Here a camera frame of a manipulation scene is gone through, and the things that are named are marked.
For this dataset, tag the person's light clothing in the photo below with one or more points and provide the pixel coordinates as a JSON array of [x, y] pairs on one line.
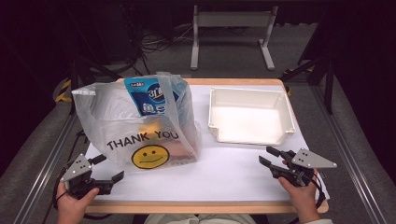
[[186, 219]]

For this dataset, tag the white metal stand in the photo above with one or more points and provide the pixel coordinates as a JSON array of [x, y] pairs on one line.
[[233, 19]]

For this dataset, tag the person's left hand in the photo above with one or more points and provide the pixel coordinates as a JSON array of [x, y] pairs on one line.
[[71, 208]]

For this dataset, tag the aluminium rail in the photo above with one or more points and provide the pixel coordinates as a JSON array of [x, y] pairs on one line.
[[351, 165], [40, 180]]

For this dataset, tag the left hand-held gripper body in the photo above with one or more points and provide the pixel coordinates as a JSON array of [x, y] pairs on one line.
[[77, 169]]

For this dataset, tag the blue snack pouch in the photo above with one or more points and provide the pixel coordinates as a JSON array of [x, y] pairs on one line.
[[146, 93]]

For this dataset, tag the black equipment rack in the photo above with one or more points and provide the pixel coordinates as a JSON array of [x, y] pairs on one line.
[[115, 31]]

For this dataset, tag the yellow black hazard tape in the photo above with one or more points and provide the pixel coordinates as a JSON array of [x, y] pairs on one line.
[[63, 93], [288, 90]]

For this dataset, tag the white plastic tray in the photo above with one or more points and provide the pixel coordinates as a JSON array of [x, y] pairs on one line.
[[249, 121]]

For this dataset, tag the person's right hand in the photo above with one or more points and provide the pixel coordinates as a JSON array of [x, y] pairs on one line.
[[303, 199]]

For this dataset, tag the translucent plastic smiley bag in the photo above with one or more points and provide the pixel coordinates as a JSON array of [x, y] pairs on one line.
[[109, 124]]

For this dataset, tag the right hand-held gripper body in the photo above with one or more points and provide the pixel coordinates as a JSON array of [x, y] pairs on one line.
[[306, 160]]

